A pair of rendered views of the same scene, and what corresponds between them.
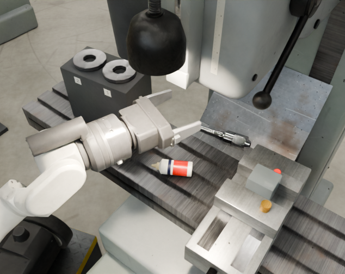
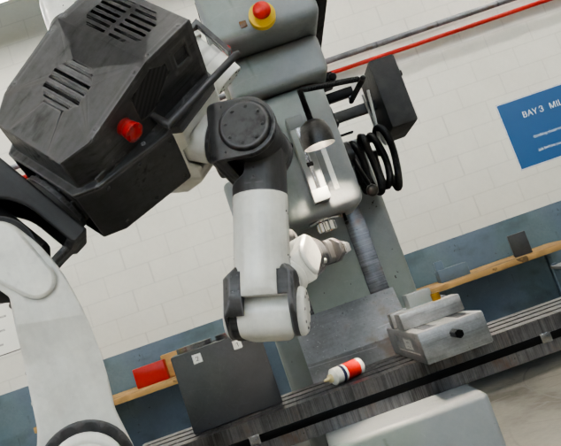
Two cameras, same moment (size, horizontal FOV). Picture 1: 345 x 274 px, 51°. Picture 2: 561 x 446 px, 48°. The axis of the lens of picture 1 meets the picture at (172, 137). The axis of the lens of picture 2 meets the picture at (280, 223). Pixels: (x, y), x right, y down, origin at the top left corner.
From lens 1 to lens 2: 1.29 m
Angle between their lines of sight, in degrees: 65
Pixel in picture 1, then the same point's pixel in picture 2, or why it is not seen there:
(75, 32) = not seen: outside the picture
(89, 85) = (213, 353)
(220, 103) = (323, 370)
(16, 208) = (295, 264)
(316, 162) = not seen: hidden behind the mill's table
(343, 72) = (389, 271)
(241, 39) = (341, 155)
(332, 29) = (358, 245)
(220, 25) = (326, 155)
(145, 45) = (318, 124)
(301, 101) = (383, 313)
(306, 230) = not seen: hidden behind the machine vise
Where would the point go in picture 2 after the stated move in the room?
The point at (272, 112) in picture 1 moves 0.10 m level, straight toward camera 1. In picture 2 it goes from (371, 340) to (385, 339)
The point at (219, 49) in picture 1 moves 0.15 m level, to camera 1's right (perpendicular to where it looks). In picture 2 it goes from (333, 169) to (375, 161)
